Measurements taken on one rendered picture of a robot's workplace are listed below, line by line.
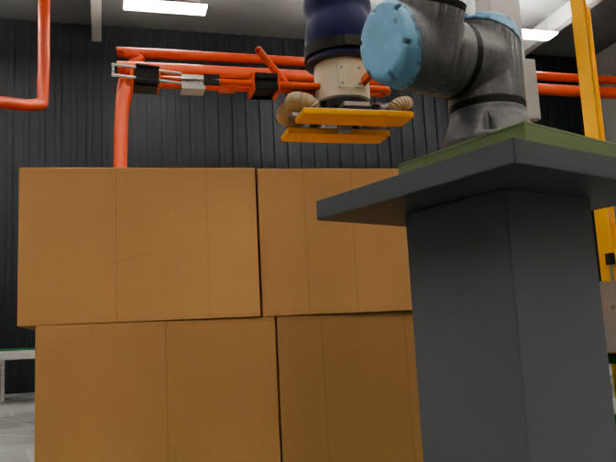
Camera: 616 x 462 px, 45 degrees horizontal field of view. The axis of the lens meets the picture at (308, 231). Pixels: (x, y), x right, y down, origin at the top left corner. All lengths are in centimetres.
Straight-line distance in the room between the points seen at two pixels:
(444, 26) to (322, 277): 85
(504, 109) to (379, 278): 74
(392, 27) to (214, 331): 94
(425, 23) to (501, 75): 20
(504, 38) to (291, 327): 92
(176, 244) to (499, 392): 96
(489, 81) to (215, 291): 89
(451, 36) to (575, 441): 74
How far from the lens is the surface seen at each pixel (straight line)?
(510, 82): 148
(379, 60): 138
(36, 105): 1067
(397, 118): 222
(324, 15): 233
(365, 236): 202
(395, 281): 203
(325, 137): 236
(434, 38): 137
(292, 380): 196
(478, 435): 136
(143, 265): 193
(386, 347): 202
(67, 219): 195
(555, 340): 136
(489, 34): 150
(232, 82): 222
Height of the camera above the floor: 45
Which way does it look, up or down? 9 degrees up
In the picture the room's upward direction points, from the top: 3 degrees counter-clockwise
